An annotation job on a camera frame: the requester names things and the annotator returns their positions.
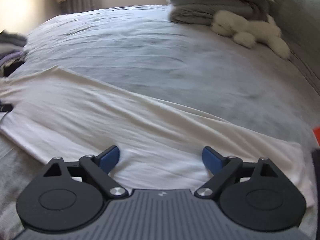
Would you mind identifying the white t-shirt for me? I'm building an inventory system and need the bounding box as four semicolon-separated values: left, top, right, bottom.
1;67;316;206

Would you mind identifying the orange object at edge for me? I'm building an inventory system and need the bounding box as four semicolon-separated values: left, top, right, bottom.
312;127;320;146

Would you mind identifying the black folded garment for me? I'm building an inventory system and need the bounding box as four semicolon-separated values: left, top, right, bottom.
3;61;25;77

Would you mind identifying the lavender folded garment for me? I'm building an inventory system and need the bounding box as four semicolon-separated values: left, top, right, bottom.
1;51;26;67

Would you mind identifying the light grey folded garment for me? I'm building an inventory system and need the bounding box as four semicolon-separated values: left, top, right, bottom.
0;43;23;54

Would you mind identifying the white plush dog toy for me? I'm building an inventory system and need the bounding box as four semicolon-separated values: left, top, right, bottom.
211;10;291;60

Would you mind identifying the grey bed sheet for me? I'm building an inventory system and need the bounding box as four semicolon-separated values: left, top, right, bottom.
1;6;319;239

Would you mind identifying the dark grey folded garment top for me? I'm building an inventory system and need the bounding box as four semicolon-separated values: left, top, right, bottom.
0;30;28;47

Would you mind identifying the grey padded headboard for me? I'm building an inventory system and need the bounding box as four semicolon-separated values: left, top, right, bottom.
271;0;319;92

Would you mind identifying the folded grey duvet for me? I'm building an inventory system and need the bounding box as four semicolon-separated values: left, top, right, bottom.
166;0;272;25

